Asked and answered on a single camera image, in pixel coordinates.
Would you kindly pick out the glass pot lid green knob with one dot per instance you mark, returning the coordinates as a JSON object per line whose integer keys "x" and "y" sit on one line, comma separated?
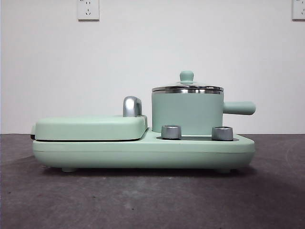
{"x": 187, "y": 76}

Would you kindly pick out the mint green griddle lid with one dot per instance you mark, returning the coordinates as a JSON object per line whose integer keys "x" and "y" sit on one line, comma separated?
{"x": 90, "y": 127}

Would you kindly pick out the silver control knob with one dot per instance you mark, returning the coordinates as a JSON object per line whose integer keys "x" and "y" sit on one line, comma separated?
{"x": 171, "y": 132}
{"x": 222, "y": 133}

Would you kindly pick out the mint green breakfast machine base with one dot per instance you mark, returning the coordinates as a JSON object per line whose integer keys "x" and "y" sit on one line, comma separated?
{"x": 143, "y": 152}

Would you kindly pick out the white wall socket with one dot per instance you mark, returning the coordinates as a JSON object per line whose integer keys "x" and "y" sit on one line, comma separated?
{"x": 299, "y": 10}
{"x": 87, "y": 10}

